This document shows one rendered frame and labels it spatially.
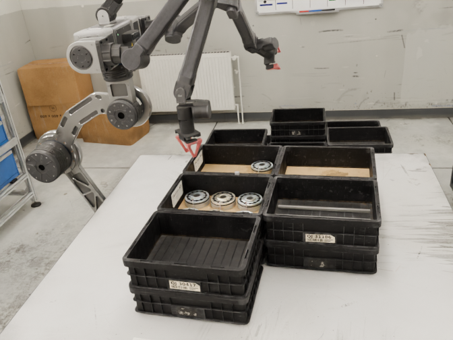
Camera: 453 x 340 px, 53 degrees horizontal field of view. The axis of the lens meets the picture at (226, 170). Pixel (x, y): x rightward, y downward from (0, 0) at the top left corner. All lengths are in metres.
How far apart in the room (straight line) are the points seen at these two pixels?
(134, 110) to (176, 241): 0.68
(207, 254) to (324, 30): 3.47
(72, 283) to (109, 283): 0.15
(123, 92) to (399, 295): 1.39
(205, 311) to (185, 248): 0.25
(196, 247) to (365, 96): 3.57
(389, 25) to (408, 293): 3.47
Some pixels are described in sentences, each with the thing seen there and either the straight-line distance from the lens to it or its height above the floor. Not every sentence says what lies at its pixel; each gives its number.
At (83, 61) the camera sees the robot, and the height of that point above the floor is 1.44.
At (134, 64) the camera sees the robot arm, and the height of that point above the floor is 1.42.
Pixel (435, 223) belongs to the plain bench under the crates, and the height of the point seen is 0.70.
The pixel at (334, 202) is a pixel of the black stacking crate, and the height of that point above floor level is 0.83.
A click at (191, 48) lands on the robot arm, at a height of 1.46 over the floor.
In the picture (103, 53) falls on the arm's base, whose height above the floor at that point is 1.46.
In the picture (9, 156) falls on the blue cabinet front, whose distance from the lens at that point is 3.78.
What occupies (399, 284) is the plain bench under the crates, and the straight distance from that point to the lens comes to 1.71.
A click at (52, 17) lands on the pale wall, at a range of 5.46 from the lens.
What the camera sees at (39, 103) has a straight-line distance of 5.29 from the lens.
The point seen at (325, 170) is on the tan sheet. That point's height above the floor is 0.83.
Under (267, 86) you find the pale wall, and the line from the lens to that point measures 4.91.
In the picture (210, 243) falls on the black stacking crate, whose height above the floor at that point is 0.83.
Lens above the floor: 1.80
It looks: 27 degrees down
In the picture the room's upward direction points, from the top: 6 degrees counter-clockwise
